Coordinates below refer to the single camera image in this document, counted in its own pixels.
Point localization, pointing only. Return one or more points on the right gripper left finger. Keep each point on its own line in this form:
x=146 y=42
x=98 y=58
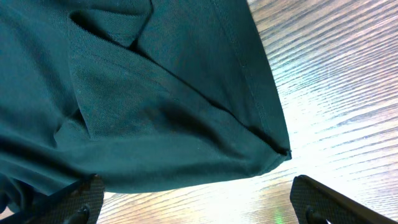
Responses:
x=79 y=203

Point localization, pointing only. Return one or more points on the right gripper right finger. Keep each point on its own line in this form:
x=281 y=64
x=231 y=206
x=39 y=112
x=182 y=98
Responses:
x=316 y=203

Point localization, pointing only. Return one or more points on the black polo shirt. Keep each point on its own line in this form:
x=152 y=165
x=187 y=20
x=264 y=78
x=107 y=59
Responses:
x=149 y=95

